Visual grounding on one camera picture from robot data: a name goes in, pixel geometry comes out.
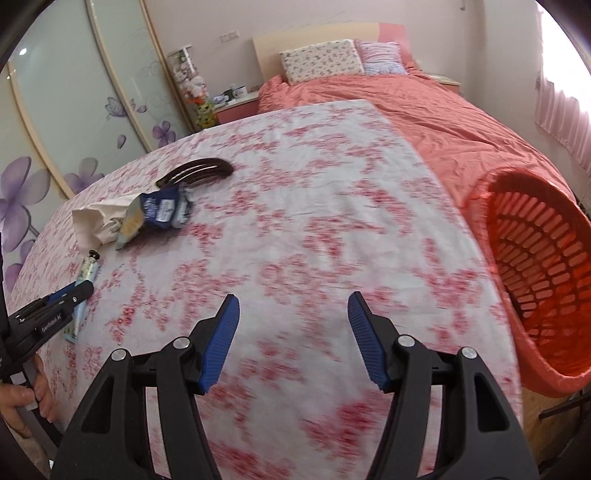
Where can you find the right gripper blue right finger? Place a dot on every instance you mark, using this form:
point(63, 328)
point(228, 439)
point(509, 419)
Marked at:
point(375, 336)

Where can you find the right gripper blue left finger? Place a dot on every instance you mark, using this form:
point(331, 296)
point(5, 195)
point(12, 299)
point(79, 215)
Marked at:
point(219, 336)

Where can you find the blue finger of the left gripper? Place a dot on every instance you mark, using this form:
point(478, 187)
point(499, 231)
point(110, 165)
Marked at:
point(69, 292)

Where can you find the floral hand cream tube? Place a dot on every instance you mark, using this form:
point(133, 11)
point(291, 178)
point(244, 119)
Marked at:
point(88, 271)

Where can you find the navy soda cracker bag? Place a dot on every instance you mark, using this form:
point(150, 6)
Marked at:
point(165, 209)

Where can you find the person left hand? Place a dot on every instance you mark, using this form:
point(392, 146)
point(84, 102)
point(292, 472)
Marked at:
point(15, 396)

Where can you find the crumpled white tissue paper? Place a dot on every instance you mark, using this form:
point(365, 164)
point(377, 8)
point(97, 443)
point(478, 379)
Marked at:
point(98, 224)

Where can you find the floral pink white tablecloth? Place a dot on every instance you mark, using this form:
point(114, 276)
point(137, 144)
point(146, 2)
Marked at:
point(325, 200)

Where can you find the dark brown hair clip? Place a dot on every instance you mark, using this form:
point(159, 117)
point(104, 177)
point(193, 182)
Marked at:
point(195, 171)

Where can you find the orange laundry basket bin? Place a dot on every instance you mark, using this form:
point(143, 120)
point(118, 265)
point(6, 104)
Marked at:
point(536, 240)

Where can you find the wardrobe with purple flowers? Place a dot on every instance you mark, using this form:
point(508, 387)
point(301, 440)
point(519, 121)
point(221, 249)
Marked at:
point(85, 92)

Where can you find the yellow green plush toy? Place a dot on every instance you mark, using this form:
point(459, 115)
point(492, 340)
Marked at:
point(206, 117)

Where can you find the salmon pink bed duvet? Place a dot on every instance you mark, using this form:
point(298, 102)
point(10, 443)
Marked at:
point(457, 140)

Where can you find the plush toy display tube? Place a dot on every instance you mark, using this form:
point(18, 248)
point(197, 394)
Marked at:
point(190, 85)

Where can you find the pink white nightstand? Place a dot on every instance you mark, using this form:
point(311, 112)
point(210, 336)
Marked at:
point(238, 109)

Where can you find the white mug on nightstand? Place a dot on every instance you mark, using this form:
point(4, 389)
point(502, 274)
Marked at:
point(238, 92)

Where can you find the striped pink pillow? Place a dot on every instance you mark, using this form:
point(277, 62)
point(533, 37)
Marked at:
point(381, 58)

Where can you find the floral cream pillow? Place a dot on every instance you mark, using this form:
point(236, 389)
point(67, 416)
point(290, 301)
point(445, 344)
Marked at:
point(321, 60)

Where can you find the pink window curtain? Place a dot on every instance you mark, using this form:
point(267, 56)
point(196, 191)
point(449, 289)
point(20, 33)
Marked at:
point(563, 104)

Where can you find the white wall outlet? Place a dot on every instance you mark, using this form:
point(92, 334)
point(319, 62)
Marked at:
point(227, 37)

